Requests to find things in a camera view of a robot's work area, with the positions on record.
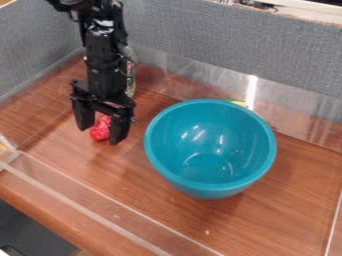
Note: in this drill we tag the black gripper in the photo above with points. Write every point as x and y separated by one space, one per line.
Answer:
117 105

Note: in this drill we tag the red toy strawberry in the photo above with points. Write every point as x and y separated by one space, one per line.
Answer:
98 131

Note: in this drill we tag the blue plastic bowl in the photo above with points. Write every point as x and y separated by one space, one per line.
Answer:
211 147

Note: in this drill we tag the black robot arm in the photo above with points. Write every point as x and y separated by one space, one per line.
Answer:
101 92

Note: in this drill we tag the green vegetable can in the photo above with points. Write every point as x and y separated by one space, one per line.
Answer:
126 68

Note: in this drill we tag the clear acrylic barrier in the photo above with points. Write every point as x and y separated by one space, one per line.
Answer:
100 196

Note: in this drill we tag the yellow toy corn cob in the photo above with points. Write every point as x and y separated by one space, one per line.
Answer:
237 102

